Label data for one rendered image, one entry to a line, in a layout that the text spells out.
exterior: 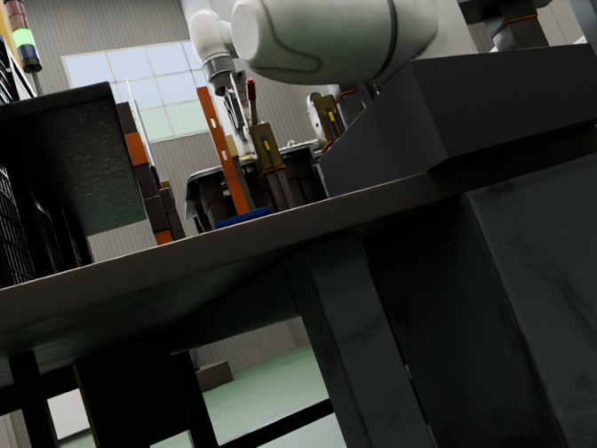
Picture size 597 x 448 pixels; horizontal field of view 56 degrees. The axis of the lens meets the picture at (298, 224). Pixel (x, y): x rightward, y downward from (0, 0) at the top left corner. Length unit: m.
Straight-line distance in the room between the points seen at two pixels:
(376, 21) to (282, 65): 0.15
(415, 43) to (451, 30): 0.07
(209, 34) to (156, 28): 8.39
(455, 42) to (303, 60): 0.25
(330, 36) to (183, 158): 8.32
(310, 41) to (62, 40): 9.07
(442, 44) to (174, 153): 8.30
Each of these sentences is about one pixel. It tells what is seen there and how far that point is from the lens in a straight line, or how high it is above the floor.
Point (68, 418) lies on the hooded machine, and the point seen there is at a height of 0.26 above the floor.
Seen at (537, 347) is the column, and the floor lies 0.45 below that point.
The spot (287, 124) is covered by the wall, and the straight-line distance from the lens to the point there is 8.35.
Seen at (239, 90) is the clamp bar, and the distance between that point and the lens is 1.51.
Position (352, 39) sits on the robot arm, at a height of 0.93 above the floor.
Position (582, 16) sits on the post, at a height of 1.07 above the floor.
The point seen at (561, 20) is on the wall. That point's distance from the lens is 4.87.
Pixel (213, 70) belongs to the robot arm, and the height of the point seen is 1.29.
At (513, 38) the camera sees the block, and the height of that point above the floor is 1.04.
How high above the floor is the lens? 0.59
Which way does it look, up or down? 8 degrees up
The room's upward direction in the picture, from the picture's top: 20 degrees counter-clockwise
